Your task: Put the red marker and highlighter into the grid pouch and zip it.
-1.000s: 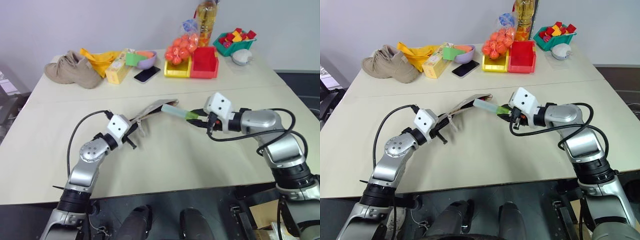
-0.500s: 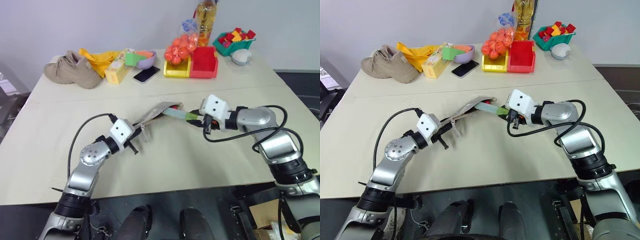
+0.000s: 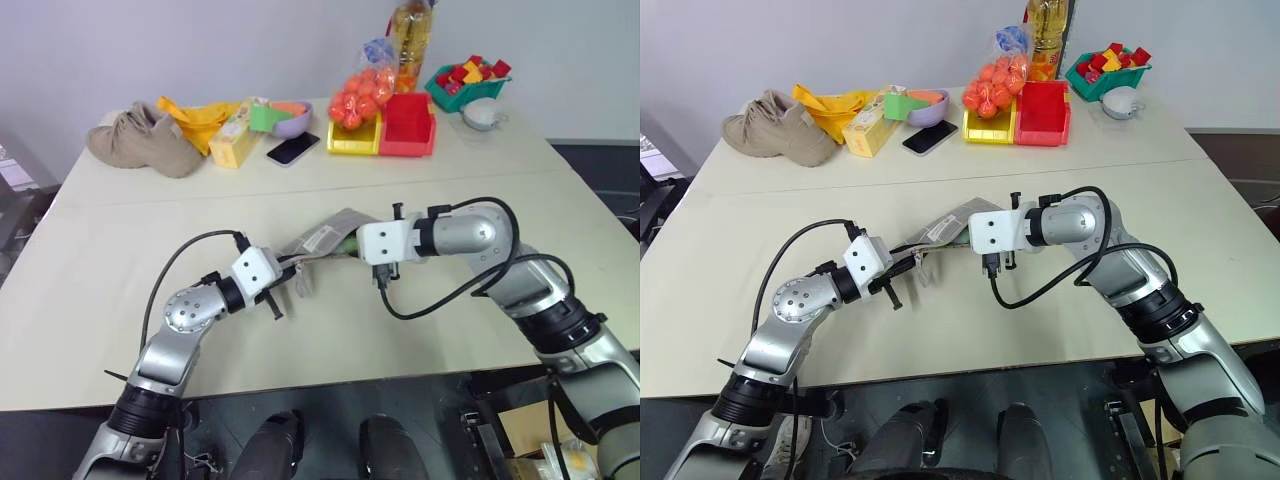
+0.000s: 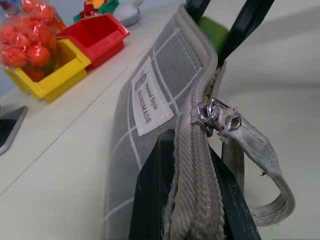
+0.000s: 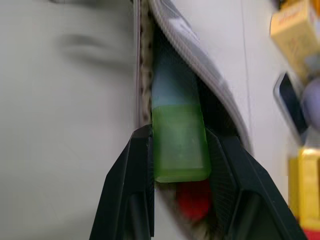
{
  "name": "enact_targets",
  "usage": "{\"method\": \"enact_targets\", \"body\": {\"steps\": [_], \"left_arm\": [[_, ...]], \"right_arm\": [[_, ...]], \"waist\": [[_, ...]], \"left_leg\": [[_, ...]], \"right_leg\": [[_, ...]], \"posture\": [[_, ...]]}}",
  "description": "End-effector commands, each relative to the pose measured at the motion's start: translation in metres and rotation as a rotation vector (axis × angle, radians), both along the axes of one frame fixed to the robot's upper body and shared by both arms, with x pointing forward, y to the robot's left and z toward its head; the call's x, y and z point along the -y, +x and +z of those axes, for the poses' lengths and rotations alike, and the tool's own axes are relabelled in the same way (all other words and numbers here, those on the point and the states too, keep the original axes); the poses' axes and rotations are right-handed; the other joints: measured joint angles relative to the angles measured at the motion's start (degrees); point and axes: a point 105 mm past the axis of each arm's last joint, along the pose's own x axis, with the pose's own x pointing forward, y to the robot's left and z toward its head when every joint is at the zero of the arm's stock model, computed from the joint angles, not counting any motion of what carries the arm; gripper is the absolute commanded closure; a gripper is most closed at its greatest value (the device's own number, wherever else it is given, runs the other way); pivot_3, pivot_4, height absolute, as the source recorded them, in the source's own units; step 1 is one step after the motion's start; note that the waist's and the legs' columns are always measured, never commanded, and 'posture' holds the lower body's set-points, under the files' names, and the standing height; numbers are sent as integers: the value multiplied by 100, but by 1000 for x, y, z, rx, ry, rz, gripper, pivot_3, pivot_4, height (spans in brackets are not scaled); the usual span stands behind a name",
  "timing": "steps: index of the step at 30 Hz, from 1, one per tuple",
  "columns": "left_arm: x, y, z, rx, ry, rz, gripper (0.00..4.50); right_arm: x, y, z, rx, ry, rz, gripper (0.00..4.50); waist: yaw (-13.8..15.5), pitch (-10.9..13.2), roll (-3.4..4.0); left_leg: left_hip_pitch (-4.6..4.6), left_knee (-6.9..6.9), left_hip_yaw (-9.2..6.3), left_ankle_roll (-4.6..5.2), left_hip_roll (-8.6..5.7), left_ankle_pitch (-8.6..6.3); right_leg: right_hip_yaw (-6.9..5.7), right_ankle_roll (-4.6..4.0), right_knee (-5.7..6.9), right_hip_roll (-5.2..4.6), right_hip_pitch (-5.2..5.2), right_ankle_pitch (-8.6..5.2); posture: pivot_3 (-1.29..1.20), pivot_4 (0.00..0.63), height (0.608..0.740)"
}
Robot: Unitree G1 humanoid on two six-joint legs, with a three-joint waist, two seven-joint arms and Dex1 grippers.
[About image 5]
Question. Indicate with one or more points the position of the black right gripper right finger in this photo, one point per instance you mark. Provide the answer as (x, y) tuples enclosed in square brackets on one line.
[(245, 190)]

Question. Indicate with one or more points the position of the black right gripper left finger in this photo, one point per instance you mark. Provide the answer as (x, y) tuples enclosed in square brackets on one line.
[(125, 185)]

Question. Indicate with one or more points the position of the red marker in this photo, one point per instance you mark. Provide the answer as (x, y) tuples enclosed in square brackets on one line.
[(193, 200)]

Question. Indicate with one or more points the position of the grey grid pencil pouch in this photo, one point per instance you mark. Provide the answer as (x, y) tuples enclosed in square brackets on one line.
[(185, 42)]

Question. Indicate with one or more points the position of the yellow red cardboard box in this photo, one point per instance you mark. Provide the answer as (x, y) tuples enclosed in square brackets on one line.
[(306, 190)]

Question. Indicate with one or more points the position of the black smartphone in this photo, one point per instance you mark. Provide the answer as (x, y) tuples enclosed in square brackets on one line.
[(291, 105)]

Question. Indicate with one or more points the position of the purple grey round object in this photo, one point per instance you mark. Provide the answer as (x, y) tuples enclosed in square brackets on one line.
[(311, 97)]

